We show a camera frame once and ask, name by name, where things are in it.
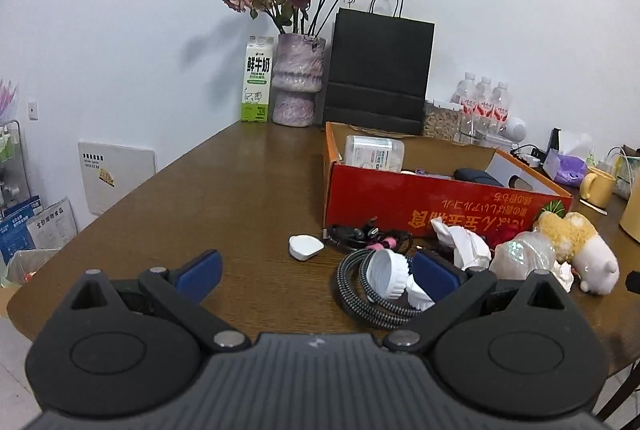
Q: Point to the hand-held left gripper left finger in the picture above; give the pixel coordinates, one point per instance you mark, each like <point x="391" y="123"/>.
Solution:
<point x="202" y="272"/>

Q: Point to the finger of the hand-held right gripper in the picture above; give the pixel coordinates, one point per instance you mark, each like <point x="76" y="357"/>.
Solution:
<point x="634" y="282"/>

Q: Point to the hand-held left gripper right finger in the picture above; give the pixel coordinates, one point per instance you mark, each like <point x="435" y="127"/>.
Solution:
<point x="435" y="275"/>

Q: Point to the pink earphones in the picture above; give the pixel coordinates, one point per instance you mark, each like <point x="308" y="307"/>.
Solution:
<point x="382" y="244"/>

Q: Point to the yellow white plush toy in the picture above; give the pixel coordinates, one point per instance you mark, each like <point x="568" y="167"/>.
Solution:
<point x="585" y="245"/>

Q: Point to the red cardboard box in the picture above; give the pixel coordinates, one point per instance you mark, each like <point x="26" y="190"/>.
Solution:
<point x="400" y="200"/>

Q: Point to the brown wooden desktop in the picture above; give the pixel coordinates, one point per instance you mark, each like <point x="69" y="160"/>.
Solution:
<point x="225" y="190"/>

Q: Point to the large crumpled white tissue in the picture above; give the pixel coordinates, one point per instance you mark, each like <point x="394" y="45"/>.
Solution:
<point x="462" y="242"/>

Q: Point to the white ribbed cap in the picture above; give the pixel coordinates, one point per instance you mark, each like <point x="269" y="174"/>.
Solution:
<point x="385" y="272"/>

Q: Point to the tan box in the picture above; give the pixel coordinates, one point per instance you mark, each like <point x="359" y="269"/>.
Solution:
<point x="632" y="217"/>

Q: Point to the small crumpled white tissue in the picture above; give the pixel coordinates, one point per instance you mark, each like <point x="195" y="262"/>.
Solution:
<point x="564" y="275"/>

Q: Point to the white coaster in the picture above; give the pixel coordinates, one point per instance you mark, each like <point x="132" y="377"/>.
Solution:
<point x="592" y="209"/>

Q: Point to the crushed clear plastic bottle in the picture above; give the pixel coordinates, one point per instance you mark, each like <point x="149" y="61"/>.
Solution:
<point x="522" y="255"/>

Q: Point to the yellow mug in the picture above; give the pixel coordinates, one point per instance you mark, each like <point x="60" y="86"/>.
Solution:
<point x="599" y="187"/>

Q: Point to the white adapter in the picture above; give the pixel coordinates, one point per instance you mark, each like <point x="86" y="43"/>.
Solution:
<point x="305" y="247"/>

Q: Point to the green patterned bag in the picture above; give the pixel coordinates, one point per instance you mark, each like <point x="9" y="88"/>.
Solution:
<point x="629" y="172"/>

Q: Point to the purple tissue pack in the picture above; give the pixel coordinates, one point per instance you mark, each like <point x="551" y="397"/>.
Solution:
<point x="567" y="165"/>

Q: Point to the white power strip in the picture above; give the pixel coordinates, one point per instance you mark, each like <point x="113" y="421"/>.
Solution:
<point x="530" y="156"/>

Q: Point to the clear jar of grain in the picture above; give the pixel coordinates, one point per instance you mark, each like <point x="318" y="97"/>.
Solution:
<point x="441" y="120"/>

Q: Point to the white floor sign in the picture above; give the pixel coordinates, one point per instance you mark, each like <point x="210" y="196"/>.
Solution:
<point x="52" y="227"/>

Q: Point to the black stand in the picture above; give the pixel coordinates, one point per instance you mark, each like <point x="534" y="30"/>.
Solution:
<point x="553" y="139"/>

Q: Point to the white round lamp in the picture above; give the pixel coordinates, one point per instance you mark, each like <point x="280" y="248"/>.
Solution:
<point x="516" y="129"/>

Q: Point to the clear trash bag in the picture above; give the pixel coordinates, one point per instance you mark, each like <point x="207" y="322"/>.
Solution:
<point x="27" y="267"/>

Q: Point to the blue floor sign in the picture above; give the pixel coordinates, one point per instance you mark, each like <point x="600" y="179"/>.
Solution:
<point x="15" y="230"/>

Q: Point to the white green milk carton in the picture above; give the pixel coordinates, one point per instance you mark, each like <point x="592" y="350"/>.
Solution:
<point x="257" y="80"/>

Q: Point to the purple marbled vase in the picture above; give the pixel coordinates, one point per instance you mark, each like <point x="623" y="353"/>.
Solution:
<point x="297" y="80"/>

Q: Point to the black paper bag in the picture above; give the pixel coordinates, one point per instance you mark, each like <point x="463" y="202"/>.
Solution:
<point x="375" y="60"/>

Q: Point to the white wall panel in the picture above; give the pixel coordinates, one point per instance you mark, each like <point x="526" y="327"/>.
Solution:
<point x="120" y="175"/>

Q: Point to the white wall switch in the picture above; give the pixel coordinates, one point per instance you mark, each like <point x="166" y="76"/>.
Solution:
<point x="33" y="109"/>

